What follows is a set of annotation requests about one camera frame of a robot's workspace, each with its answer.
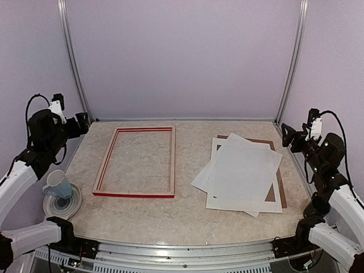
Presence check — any light blue cup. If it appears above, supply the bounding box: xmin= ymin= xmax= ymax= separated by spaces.
xmin=42 ymin=169 xmax=72 ymax=200

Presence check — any aluminium front rail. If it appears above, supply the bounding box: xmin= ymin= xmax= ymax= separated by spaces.
xmin=27 ymin=240 xmax=346 ymax=273

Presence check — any left aluminium post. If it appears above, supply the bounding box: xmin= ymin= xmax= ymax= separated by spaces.
xmin=57 ymin=0 xmax=93 ymax=123

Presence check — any white photo paper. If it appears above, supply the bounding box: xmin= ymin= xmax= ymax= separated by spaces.
xmin=191 ymin=135 xmax=287 ymax=213

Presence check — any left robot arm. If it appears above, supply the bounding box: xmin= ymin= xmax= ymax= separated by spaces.
xmin=1 ymin=109 xmax=89 ymax=270

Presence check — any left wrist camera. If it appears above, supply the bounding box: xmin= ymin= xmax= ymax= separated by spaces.
xmin=49 ymin=93 xmax=67 ymax=124

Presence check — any aluminium post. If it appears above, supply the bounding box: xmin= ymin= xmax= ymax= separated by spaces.
xmin=275 ymin=0 xmax=309 ymax=125
xmin=57 ymin=0 xmax=93 ymax=123

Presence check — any wooden red photo frame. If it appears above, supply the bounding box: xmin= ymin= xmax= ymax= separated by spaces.
xmin=92 ymin=126 xmax=176 ymax=198

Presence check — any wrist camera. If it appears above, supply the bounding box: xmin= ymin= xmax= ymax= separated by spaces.
xmin=49 ymin=93 xmax=67 ymax=124
xmin=305 ymin=108 xmax=322 ymax=142

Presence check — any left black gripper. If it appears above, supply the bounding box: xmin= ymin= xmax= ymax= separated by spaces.
xmin=45 ymin=112 xmax=88 ymax=156

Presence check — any brown backing board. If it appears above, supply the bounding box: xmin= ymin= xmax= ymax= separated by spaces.
xmin=216 ymin=134 xmax=288 ymax=209

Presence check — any white round plate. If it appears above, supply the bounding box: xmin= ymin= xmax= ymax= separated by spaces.
xmin=43 ymin=184 xmax=82 ymax=220

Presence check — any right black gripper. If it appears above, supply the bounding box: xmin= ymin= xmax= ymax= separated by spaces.
xmin=282 ymin=123 xmax=325 ymax=175

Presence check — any white mat board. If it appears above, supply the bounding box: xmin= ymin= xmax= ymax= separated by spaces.
xmin=205 ymin=137 xmax=284 ymax=214

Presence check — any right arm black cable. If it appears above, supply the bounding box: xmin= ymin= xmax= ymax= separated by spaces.
xmin=303 ymin=110 xmax=353 ymax=188

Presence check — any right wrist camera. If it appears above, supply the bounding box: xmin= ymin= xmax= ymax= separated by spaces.
xmin=305 ymin=108 xmax=322 ymax=142

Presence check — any right aluminium post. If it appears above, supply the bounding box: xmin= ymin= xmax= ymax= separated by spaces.
xmin=275 ymin=0 xmax=309 ymax=125

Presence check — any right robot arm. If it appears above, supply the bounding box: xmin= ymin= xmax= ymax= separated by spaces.
xmin=275 ymin=123 xmax=363 ymax=272

